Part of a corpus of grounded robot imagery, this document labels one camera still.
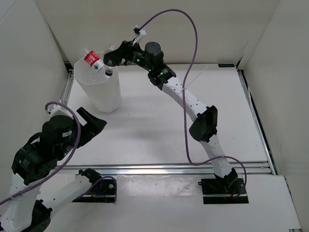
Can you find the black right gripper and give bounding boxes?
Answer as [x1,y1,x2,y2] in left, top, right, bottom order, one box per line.
[105,39,153,73]

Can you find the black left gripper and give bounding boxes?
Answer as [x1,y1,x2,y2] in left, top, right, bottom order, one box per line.
[56,106,107,160]

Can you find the small black label bottle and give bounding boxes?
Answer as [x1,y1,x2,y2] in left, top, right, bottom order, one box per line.
[104,43,116,76]

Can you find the red label plastic bottle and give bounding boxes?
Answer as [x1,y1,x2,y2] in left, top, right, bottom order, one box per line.
[82,47,104,73]

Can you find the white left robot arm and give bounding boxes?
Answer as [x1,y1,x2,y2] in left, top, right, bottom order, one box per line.
[0,107,107,232]

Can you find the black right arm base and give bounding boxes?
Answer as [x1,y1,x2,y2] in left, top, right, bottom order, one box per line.
[197,177,249,204]

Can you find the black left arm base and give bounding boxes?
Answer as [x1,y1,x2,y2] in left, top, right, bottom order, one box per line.
[72,176,117,203]

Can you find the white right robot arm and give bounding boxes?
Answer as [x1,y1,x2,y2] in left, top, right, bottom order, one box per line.
[103,41,238,193]

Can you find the white translucent plastic bin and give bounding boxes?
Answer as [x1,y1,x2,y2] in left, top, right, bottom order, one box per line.
[73,52,121,113]

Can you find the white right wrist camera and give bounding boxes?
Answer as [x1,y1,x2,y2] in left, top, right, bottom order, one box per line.
[132,25,146,45]

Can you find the aluminium right rail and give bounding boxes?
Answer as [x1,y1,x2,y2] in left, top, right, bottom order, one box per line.
[237,68,278,175]

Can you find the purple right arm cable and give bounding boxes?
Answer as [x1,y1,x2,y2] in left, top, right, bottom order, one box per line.
[134,9,247,199]

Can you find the aluminium front rail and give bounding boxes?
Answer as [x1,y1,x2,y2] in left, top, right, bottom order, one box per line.
[59,162,275,175]

